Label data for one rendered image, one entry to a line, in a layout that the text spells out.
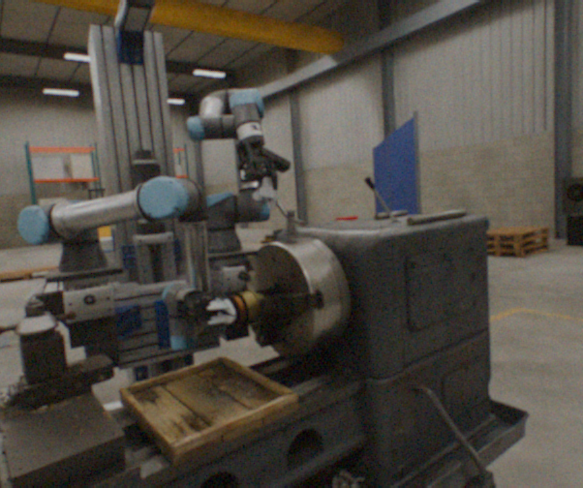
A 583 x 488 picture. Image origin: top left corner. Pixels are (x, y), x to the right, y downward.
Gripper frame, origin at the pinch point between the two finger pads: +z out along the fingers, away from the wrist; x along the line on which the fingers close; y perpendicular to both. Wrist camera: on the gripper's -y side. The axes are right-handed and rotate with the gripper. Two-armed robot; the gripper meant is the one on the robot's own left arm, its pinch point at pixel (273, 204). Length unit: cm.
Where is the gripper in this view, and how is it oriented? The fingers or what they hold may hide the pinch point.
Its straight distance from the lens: 128.3
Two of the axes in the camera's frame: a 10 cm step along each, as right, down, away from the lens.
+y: -7.9, 1.1, -6.0
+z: 2.4, 9.6, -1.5
